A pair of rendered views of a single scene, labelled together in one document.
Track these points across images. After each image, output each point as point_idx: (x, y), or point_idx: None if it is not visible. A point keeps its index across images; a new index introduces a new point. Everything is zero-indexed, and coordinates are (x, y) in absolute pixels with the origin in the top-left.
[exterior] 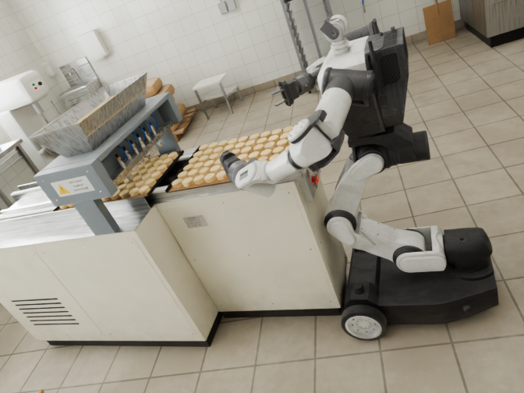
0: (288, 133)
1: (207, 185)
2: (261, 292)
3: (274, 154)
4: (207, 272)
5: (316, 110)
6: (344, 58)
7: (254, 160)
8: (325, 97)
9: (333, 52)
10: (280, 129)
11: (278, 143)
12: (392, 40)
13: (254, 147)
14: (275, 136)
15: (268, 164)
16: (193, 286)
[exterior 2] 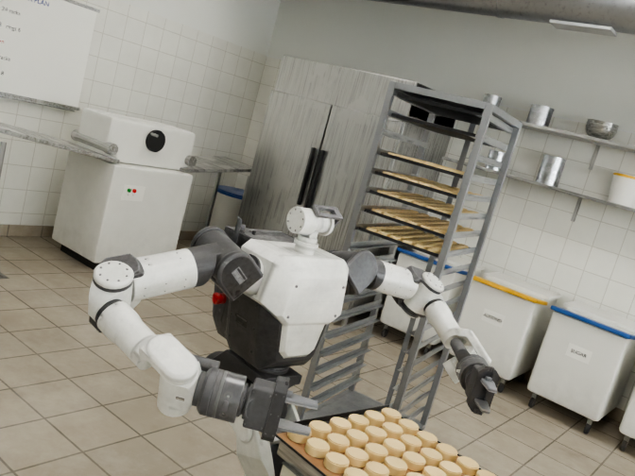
0: (332, 436)
1: None
2: None
3: (390, 430)
4: None
5: (406, 273)
6: (324, 251)
7: (462, 346)
8: (392, 264)
9: (307, 256)
10: (327, 455)
11: (365, 435)
12: (270, 233)
13: (403, 466)
14: (351, 451)
15: (457, 325)
16: None
